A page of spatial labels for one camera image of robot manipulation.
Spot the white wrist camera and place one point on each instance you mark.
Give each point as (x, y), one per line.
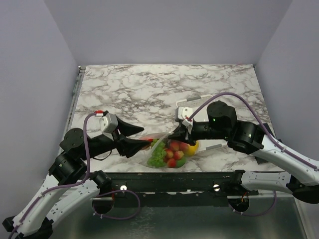
(182, 114)
(108, 123)

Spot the clear zip top bag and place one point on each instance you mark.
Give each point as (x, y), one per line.
(144, 155)

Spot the green lime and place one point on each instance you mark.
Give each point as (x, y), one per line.
(181, 162)

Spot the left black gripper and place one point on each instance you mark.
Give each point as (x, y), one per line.
(126, 146)

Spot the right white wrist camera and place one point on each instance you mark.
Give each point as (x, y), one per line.
(182, 114)

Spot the watermelon slice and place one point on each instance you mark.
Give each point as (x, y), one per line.
(150, 138)

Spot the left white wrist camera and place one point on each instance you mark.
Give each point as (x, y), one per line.
(108, 123)

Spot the red strawberry pile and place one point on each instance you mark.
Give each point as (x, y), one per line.
(175, 150)

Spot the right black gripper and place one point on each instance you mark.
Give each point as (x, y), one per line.
(182, 135)

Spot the green grape bunch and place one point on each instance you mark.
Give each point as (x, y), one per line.
(158, 155)

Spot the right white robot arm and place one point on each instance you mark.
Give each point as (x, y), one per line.
(299, 175)

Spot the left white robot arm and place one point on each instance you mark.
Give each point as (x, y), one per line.
(69, 181)

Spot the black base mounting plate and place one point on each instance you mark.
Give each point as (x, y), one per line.
(173, 189)

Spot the yellow lemon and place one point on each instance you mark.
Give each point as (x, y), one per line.
(192, 149)

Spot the white plastic basket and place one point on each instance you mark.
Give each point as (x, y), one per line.
(195, 103)

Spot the aluminium rail frame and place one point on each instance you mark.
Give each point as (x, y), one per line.
(146, 95)

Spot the black foam pad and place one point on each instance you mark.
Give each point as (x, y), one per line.
(259, 160)

